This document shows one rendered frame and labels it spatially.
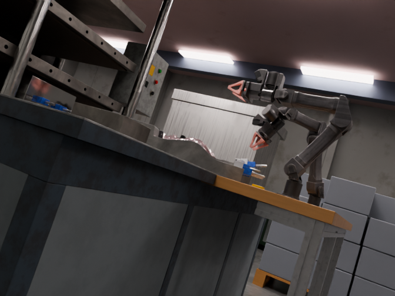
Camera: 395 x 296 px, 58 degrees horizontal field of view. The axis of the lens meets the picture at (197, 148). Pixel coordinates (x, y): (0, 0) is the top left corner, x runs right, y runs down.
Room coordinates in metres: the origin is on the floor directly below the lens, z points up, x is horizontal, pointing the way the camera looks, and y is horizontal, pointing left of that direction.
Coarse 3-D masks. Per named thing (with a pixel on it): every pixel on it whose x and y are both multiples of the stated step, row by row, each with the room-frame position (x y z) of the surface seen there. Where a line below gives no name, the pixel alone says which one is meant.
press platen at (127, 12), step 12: (60, 0) 1.99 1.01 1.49; (72, 0) 1.93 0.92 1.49; (84, 0) 1.88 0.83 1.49; (96, 0) 1.82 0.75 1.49; (108, 0) 1.78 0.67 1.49; (120, 0) 1.83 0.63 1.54; (72, 12) 2.13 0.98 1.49; (84, 12) 2.06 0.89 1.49; (96, 12) 2.00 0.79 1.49; (108, 12) 1.94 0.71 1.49; (120, 12) 1.88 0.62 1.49; (132, 12) 1.94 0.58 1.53; (96, 24) 2.19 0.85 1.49; (108, 24) 2.12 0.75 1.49; (120, 24) 2.06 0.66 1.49; (132, 24) 2.00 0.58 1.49; (144, 24) 2.06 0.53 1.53
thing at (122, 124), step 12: (72, 108) 1.10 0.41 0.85; (84, 108) 1.09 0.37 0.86; (96, 108) 1.07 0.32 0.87; (96, 120) 1.06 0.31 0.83; (108, 120) 1.04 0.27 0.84; (120, 120) 1.02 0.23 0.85; (132, 120) 1.06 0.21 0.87; (120, 132) 1.03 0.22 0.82; (132, 132) 1.07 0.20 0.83; (144, 132) 1.13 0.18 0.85
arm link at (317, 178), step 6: (312, 138) 1.88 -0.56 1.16; (318, 162) 1.88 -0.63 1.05; (312, 168) 1.89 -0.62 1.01; (318, 168) 1.89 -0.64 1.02; (312, 174) 1.90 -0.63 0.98; (318, 174) 1.89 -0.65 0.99; (312, 180) 1.90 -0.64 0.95; (318, 180) 1.89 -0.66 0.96; (306, 186) 1.94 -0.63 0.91; (312, 186) 1.90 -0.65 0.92; (318, 186) 1.89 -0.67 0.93; (312, 192) 1.91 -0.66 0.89
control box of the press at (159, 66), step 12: (132, 48) 2.23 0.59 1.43; (144, 48) 2.20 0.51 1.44; (132, 60) 2.22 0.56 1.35; (156, 60) 2.32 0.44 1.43; (120, 72) 2.24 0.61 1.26; (132, 72) 2.21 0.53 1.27; (156, 72) 2.36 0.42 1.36; (120, 84) 2.23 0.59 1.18; (132, 84) 2.19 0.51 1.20; (156, 84) 2.40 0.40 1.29; (108, 96) 2.26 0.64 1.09; (120, 96) 2.22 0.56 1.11; (144, 96) 2.32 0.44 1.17; (156, 96) 2.45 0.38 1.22; (144, 108) 2.36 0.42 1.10
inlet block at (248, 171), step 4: (236, 160) 1.41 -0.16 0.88; (236, 164) 1.41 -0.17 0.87; (240, 164) 1.41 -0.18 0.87; (244, 168) 1.41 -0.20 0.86; (248, 168) 1.41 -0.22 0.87; (244, 172) 1.41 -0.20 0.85; (248, 172) 1.41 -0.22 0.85; (252, 172) 1.42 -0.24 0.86; (260, 176) 1.42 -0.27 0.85; (264, 176) 1.41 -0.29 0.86
